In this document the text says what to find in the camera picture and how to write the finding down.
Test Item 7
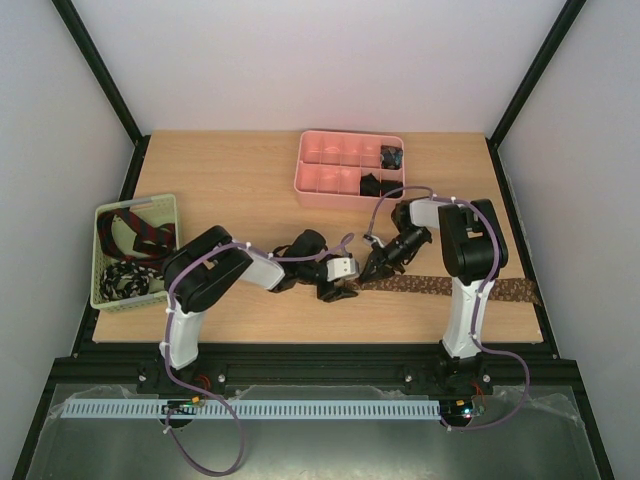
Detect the brown floral tie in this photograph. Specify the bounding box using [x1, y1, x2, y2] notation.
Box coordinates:
[346, 275, 542, 306]

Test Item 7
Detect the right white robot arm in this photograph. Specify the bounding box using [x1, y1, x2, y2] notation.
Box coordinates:
[357, 197, 508, 394]

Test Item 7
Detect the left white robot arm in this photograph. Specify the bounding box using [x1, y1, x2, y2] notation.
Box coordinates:
[159, 226, 359, 395]

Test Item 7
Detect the rolled black tie right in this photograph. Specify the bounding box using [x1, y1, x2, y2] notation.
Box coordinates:
[380, 180, 404, 198]

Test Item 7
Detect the rolled black tie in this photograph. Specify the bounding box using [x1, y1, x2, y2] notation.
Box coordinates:
[380, 180, 404, 198]
[359, 173, 381, 198]

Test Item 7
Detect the rolled black tie left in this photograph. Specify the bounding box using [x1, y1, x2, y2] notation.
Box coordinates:
[359, 173, 381, 198]

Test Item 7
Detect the rolled blue patterned tie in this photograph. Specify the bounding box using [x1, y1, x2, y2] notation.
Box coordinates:
[380, 145, 404, 170]

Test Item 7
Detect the pink compartment organizer box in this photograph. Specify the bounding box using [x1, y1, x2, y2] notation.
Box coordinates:
[294, 130, 406, 211]

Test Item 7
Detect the red black striped tie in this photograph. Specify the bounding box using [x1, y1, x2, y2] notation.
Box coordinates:
[96, 208, 176, 264]

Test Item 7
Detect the green perforated basket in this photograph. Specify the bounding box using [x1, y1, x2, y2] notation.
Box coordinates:
[90, 194, 181, 313]

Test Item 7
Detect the black white patterned tie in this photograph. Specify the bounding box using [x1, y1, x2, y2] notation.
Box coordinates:
[99, 261, 153, 301]

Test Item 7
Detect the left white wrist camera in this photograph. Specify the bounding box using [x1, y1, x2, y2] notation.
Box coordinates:
[326, 256, 360, 282]

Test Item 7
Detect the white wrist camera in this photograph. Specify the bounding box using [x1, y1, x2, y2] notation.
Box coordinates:
[326, 256, 360, 282]
[363, 234, 385, 248]

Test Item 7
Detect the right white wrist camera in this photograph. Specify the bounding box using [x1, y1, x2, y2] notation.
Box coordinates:
[363, 234, 385, 248]

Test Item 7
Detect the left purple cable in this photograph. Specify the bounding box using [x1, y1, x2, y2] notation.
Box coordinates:
[164, 231, 357, 474]

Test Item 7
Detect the purple cable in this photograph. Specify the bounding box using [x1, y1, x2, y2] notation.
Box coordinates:
[164, 231, 357, 474]
[365, 185, 532, 433]

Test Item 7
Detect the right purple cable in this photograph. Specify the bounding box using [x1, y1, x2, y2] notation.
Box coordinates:
[365, 185, 532, 433]

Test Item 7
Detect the black aluminium frame rail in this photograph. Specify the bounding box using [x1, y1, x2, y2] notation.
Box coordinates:
[46, 344, 584, 396]

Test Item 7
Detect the light blue cable duct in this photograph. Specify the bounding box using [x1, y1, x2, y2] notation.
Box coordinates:
[60, 399, 441, 421]

